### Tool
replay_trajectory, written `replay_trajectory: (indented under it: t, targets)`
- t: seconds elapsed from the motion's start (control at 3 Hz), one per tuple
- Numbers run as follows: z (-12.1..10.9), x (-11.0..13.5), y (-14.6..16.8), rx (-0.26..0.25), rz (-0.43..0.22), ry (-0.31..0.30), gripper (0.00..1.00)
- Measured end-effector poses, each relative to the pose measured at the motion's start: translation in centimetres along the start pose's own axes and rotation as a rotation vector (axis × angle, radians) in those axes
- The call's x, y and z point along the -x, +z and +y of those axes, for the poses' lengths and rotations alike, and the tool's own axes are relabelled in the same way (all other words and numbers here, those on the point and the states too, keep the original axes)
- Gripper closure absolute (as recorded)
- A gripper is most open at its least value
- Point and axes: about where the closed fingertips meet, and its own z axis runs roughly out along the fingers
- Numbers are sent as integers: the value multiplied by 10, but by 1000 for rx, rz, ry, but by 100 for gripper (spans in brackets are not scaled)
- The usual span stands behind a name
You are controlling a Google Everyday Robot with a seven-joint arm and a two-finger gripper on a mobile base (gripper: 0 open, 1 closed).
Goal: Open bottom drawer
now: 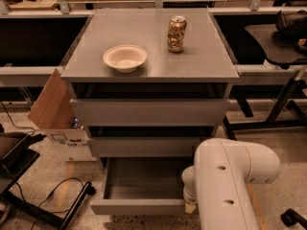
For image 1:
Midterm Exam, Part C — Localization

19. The grey bottom drawer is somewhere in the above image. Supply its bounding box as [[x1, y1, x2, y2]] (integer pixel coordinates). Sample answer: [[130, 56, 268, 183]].
[[90, 157, 192, 216]]

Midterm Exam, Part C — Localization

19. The black metal stand left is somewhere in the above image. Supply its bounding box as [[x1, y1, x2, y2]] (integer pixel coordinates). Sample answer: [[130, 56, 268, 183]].
[[0, 132, 96, 230]]

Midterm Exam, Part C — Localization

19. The brown cardboard box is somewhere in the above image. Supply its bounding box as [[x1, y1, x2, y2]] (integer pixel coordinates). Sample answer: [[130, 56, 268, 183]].
[[28, 70, 96, 161]]

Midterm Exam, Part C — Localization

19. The black office chair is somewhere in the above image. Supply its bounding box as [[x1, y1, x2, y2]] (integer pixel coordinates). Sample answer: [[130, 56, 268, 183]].
[[245, 10, 307, 69]]

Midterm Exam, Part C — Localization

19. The grey middle drawer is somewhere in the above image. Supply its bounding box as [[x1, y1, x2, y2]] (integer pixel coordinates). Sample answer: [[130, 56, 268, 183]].
[[87, 137, 207, 157]]

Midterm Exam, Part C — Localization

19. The black caster bottom right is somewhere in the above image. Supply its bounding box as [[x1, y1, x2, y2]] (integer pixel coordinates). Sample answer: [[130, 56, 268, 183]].
[[280, 208, 307, 230]]

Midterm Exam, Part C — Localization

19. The gold soda can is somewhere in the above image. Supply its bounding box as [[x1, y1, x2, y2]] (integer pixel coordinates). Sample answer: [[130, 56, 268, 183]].
[[167, 15, 187, 53]]

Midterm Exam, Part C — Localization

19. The black table leg frame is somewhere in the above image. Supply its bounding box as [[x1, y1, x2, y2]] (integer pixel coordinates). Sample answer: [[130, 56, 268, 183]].
[[224, 79, 307, 140]]

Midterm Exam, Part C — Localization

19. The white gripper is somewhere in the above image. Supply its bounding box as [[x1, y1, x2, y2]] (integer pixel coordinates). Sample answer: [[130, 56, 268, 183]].
[[181, 166, 197, 214]]

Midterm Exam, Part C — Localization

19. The grey drawer cabinet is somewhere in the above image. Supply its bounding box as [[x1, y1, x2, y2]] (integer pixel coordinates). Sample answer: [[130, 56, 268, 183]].
[[59, 7, 240, 171]]

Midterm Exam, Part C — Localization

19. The black floor cable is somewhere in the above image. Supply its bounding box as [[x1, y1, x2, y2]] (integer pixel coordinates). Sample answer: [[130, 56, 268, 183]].
[[0, 101, 84, 230]]

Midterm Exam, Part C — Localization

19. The grey top drawer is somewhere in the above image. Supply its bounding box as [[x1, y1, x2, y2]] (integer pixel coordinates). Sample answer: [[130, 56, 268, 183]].
[[70, 99, 227, 127]]

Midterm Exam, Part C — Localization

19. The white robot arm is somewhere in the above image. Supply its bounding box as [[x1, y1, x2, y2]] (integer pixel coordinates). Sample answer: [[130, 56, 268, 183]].
[[181, 138, 280, 230]]

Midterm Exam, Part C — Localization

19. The white paper bowl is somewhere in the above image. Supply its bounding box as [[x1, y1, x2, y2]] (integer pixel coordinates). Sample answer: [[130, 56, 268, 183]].
[[103, 45, 148, 73]]

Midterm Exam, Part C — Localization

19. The grey drawer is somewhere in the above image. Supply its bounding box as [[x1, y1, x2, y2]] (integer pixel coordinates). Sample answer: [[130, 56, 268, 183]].
[[87, 137, 207, 157], [70, 99, 227, 127], [90, 157, 192, 216]]

